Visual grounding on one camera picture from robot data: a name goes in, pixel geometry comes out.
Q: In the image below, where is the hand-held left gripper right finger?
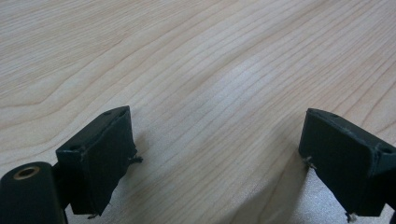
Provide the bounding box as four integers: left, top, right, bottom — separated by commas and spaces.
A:
298, 107, 396, 223

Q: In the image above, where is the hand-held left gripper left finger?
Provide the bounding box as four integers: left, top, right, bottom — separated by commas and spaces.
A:
55, 105, 144, 219

